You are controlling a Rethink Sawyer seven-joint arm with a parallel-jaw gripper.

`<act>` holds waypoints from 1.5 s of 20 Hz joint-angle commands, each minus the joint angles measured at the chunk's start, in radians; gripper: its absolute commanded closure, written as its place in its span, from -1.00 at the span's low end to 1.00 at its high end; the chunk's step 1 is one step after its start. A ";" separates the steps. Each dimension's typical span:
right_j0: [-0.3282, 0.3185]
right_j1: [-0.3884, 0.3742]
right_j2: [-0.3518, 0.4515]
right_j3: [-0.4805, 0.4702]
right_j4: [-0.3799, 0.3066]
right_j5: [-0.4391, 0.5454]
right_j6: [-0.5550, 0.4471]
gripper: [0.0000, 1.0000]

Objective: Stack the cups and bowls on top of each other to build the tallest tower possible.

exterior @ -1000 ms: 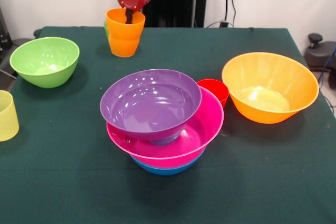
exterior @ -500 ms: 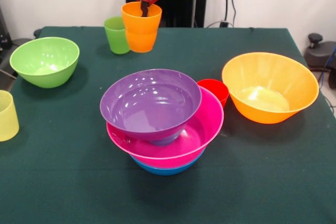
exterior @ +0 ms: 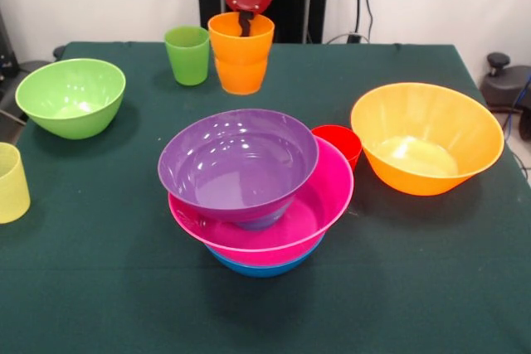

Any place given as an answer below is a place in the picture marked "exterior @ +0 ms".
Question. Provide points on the orange plastic cup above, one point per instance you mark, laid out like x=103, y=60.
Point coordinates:
x=240, y=68

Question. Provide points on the purple plastic bowl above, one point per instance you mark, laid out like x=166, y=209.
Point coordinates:
x=232, y=163

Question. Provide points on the green plastic bowl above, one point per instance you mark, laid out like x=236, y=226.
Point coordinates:
x=68, y=97

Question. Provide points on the pink plastic bowl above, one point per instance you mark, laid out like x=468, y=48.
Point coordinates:
x=319, y=209

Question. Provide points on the small blue plastic bowl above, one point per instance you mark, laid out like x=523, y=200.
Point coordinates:
x=259, y=224

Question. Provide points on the green plastic cup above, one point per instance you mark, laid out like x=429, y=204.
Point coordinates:
x=186, y=55

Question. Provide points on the red plastic cup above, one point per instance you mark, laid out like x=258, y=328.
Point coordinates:
x=342, y=142

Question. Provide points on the large orange plastic bowl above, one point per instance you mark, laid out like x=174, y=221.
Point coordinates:
x=415, y=122

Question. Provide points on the black equipment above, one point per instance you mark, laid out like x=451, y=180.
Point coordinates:
x=6, y=59

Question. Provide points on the large blue plastic bowl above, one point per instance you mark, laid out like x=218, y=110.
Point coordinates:
x=261, y=271

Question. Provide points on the black wheeled base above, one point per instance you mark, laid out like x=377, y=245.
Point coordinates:
x=504, y=84

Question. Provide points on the yellow plastic cup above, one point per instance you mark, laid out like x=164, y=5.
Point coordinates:
x=12, y=188

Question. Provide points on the dark green tablecloth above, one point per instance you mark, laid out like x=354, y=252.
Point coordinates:
x=373, y=287

